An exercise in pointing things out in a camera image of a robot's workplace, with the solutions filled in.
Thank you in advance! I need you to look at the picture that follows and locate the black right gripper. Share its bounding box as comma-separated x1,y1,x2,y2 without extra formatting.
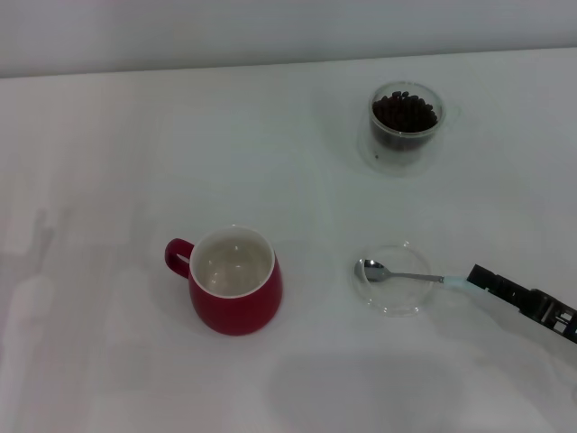
466,263,577,345

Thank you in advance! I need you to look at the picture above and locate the metal spoon with light-blue handle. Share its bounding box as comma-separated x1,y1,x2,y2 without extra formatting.
353,258,490,297

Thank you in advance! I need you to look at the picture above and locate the red ceramic mug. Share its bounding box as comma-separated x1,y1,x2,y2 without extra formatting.
163,224,284,337

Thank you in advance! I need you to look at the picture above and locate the clear double-walled glass cup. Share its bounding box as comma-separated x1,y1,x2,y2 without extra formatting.
357,79,463,178

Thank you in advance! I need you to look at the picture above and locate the pile of coffee beans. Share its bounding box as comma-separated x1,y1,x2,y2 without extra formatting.
370,89,439,152

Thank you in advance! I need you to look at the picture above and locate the clear glass saucer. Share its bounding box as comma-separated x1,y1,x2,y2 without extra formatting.
350,241,432,319

